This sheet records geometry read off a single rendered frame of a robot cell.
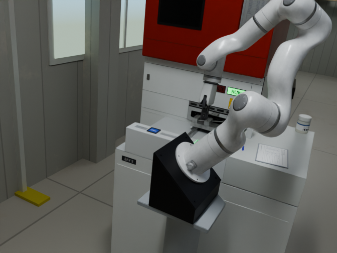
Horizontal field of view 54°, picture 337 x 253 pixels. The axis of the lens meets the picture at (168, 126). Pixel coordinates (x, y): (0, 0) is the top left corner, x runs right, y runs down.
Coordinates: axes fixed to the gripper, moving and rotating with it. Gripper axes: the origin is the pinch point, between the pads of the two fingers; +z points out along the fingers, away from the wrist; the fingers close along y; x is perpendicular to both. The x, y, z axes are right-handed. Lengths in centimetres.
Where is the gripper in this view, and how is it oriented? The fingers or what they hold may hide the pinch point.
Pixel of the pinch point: (204, 115)
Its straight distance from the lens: 158.4
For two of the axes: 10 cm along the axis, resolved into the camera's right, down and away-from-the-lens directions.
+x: 9.0, 2.4, -3.7
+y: -4.0, 1.0, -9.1
